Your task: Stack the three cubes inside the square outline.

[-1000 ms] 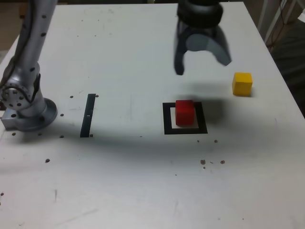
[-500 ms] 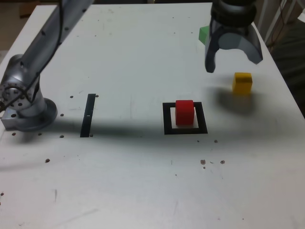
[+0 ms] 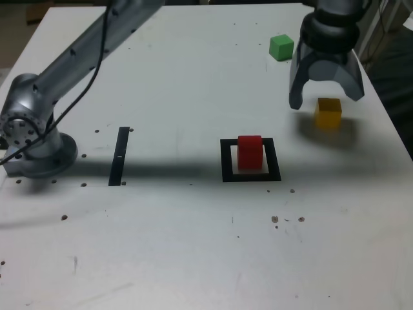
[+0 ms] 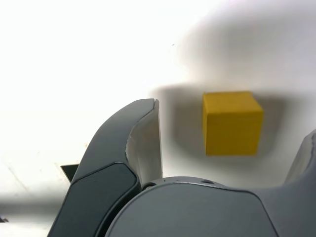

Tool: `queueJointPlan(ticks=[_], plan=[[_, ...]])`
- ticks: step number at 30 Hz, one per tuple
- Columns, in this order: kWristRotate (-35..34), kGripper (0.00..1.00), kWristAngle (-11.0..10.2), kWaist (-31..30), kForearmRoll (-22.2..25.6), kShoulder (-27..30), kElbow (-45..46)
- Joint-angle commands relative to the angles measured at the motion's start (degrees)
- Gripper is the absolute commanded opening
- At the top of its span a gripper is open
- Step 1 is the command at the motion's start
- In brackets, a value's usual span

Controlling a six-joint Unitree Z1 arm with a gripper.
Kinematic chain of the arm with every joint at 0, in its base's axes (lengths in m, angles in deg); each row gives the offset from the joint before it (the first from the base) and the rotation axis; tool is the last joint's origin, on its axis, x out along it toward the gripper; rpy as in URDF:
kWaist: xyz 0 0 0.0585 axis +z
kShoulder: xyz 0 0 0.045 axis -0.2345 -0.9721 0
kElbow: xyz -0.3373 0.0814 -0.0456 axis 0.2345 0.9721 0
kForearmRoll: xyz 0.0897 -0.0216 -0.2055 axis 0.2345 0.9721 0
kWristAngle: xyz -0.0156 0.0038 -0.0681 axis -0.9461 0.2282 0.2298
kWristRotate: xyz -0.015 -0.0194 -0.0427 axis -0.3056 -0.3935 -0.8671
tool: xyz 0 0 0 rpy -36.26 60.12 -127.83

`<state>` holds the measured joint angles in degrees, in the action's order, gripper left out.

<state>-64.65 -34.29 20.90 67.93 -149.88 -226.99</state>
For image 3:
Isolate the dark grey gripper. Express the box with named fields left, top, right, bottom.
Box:
left=288, top=41, right=366, bottom=110

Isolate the yellow cube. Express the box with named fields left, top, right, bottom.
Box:
left=314, top=98, right=343, bottom=129

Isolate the green cube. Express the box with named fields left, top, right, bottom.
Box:
left=268, top=34, right=295, bottom=61

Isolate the red cube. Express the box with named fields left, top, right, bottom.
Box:
left=237, top=134, right=264, bottom=171

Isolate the black tape square outline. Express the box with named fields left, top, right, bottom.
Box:
left=219, top=138, right=282, bottom=183

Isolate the black tape strip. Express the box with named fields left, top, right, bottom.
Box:
left=108, top=126, right=131, bottom=187

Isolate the white metal frame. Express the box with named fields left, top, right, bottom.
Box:
left=356, top=0, right=393, bottom=64

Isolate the black cable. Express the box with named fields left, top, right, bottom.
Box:
left=0, top=0, right=117, bottom=166

